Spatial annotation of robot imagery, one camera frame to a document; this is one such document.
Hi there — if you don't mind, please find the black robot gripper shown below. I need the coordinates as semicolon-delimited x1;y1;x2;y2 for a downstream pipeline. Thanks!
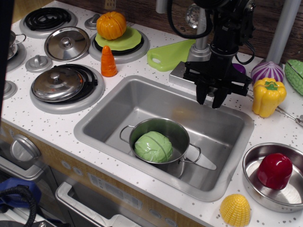
185;46;252;108

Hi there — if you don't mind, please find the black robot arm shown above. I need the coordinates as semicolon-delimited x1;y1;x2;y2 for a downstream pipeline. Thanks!
167;0;256;109

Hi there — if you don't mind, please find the grey vertical pole right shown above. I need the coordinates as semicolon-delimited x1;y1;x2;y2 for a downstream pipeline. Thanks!
265;0;301;64

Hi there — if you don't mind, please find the purple toy eggplant piece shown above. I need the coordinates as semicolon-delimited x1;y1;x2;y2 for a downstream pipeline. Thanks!
232;63;246;75

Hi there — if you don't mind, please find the silver toy faucet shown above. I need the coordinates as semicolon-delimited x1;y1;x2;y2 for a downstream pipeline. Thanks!
169;8;211;90

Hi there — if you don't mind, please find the green cutting board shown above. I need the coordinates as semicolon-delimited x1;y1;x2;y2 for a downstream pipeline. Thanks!
147;39;196;72

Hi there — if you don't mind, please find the yellow toy bell pepper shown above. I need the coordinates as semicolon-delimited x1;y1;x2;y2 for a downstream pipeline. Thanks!
252;78;287;118

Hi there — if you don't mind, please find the purple toy onion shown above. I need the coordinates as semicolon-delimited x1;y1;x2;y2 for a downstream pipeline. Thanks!
250;61;285;84

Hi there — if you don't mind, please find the grey toy sink basin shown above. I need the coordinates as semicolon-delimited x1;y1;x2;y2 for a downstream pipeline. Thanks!
74;76;254;202

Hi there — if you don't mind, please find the clear crystal knob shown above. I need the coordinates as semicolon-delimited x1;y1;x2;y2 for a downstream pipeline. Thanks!
185;4;200;29

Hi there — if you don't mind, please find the green toy cabbage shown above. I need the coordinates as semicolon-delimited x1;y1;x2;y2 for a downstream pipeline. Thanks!
134;131;173;163

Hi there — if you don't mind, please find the green toy bitter gourd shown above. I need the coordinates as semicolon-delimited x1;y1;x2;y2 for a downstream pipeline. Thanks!
285;60;303;95

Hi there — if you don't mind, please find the burner under green plate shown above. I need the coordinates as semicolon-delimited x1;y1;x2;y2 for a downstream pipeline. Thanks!
89;31;150;64

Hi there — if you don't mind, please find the metal tongs utensil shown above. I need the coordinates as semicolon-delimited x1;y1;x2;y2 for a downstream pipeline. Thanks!
246;88;303;127

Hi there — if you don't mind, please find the green round plate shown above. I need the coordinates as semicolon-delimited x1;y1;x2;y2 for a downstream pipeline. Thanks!
95;27;142;51

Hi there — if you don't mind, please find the grey pole top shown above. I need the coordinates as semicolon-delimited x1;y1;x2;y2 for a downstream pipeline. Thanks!
156;0;168;14

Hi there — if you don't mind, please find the red toy pepper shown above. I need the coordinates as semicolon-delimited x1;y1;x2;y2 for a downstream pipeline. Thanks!
257;153;293;190

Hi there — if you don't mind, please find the orange toy carrot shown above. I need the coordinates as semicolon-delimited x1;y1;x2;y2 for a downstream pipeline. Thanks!
101;45;117;77

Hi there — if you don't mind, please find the orange toy pumpkin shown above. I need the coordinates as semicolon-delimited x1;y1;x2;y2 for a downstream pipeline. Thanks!
96;11;127;40

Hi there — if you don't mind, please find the yellow toy corn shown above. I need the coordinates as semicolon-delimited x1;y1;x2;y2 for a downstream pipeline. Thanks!
220;194;250;227

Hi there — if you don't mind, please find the steel round pan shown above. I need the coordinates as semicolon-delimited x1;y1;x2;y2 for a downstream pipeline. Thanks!
242;143;303;213

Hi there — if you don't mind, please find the grey stove knob top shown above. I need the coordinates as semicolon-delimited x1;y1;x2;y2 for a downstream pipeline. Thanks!
84;14;100;30

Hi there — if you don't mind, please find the grey stove knob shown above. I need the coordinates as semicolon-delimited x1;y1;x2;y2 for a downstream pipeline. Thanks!
25;55;53;73
84;14;100;30
3;81;17;100

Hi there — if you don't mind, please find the burner front with lid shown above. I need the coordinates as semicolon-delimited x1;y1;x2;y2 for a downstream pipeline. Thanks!
30;64;105;114

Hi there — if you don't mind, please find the steel lid on burner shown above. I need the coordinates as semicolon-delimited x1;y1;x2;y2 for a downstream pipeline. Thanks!
31;68;84;102

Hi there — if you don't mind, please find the steel lid upper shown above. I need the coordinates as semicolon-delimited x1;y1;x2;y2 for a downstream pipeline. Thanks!
44;26;90;62

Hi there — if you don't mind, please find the grey stove knob middle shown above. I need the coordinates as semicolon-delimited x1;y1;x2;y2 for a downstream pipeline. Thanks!
25;55;53;73

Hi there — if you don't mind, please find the black coil burner back left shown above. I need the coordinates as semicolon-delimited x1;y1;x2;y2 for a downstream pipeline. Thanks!
19;7;78;39

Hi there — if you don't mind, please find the grey oven dial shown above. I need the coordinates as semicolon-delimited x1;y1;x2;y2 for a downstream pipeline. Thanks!
10;134;41;162

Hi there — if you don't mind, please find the burner far left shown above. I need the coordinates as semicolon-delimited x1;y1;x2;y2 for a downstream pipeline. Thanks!
6;44;27;72

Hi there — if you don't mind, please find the grey stove knob left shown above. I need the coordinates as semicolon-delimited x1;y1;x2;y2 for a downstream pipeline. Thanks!
3;81;17;100

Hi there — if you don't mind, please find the small steel pot left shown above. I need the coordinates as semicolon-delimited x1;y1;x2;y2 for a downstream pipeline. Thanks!
7;31;27;60

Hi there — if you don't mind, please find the blue clamp object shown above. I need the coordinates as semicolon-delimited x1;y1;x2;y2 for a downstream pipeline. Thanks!
0;178;42;211

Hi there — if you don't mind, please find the steel pot with handles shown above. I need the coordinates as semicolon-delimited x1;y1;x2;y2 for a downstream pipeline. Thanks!
119;118;202;175

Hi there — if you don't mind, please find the oven door handle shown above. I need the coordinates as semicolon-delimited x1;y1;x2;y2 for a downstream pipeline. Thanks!
0;157;45;181

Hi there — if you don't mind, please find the black braided cable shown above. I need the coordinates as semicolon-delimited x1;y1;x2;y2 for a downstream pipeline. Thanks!
0;185;38;227

